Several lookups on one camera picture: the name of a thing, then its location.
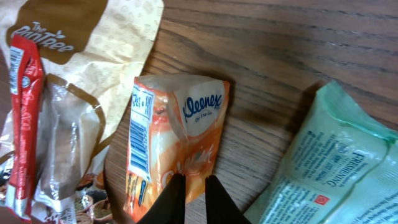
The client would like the brown red snack bag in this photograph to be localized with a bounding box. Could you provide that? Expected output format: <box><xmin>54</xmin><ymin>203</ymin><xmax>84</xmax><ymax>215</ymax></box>
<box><xmin>1</xmin><ymin>0</ymin><xmax>164</xmax><ymax>223</ymax></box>

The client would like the teal wet wipes pack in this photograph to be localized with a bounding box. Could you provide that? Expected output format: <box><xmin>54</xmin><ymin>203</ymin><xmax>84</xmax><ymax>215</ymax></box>
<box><xmin>245</xmin><ymin>82</ymin><xmax>397</xmax><ymax>224</ymax></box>

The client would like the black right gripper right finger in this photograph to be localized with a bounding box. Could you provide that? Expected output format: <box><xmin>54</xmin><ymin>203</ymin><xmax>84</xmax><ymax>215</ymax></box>
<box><xmin>205</xmin><ymin>175</ymin><xmax>250</xmax><ymax>224</ymax></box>

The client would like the small orange packet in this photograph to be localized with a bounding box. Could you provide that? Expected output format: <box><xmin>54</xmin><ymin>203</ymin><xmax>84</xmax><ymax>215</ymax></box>
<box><xmin>124</xmin><ymin>74</ymin><xmax>230</xmax><ymax>222</ymax></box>

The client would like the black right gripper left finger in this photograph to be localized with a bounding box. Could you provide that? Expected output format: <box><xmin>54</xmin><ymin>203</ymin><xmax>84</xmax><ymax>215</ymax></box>
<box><xmin>137</xmin><ymin>173</ymin><xmax>186</xmax><ymax>224</ymax></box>

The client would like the red candy bar wrapper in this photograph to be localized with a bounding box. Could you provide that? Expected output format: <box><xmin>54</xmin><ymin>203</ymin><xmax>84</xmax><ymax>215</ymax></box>
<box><xmin>6</xmin><ymin>34</ymin><xmax>44</xmax><ymax>222</ymax></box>

